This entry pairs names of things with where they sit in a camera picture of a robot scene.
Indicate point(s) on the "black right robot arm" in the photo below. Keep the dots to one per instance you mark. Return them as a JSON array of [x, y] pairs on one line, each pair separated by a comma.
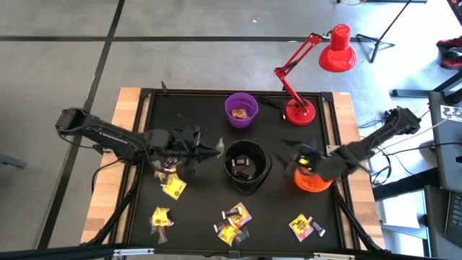
[[375, 139]]

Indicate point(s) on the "red desk lamp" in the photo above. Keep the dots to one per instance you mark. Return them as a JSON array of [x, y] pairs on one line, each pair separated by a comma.
[[300, 113]]

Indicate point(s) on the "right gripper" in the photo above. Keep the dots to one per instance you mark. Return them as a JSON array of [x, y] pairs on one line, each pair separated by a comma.
[[319, 166]]

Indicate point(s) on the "grey laptop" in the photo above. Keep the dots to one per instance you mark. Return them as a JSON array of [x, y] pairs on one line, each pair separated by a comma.
[[455, 220]]

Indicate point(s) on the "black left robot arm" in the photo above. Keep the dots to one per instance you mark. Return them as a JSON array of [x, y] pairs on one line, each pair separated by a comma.
[[108, 135]]

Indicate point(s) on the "grey chair foot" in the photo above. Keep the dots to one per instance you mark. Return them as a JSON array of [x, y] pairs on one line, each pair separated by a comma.
[[12, 161]]

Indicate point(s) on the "black jack-o-lantern bucket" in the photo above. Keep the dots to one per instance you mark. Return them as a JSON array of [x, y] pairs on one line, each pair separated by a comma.
[[258, 169]]

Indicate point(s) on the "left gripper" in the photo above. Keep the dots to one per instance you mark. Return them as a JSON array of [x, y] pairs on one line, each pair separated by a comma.
[[184, 148]]

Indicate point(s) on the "white printed sign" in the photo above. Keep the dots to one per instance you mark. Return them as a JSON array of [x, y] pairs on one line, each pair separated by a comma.
[[453, 113]]

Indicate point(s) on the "black overhead beam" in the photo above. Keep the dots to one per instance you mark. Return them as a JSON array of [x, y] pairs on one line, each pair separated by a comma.
[[54, 252]]

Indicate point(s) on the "purple plastic bucket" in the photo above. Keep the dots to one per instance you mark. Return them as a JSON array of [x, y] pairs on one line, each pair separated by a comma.
[[249, 121]]

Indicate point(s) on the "black tripod stand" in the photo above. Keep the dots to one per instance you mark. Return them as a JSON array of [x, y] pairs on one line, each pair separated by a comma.
[[377, 42]]

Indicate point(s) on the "grey side desk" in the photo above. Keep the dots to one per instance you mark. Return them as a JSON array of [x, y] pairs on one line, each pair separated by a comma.
[[447, 162]]

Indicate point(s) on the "black desk leg base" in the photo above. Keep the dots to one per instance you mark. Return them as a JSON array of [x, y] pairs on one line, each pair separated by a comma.
[[411, 93]]

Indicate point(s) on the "orange jack-o-lantern bucket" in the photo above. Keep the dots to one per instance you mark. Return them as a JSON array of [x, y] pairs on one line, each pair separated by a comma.
[[310, 184]]

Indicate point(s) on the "person's red shoe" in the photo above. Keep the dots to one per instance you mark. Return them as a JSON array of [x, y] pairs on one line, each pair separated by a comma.
[[453, 63], [451, 42]]

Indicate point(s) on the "silver post bracket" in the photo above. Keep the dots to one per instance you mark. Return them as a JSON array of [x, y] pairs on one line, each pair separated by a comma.
[[334, 256], [133, 251]]

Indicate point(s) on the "purple yellow candy packet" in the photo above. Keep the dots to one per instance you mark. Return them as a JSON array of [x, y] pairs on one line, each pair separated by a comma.
[[300, 228], [242, 216], [239, 114]]

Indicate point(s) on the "black aluminium table frame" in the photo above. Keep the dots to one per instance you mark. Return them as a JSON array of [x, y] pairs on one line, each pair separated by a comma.
[[234, 91]]

